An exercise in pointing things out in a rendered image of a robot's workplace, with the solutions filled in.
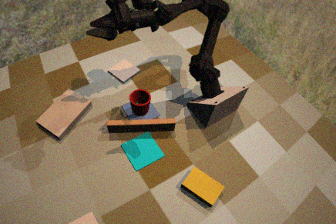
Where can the yellow rectangular block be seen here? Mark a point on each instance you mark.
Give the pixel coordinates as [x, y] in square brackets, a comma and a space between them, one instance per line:
[202, 187]

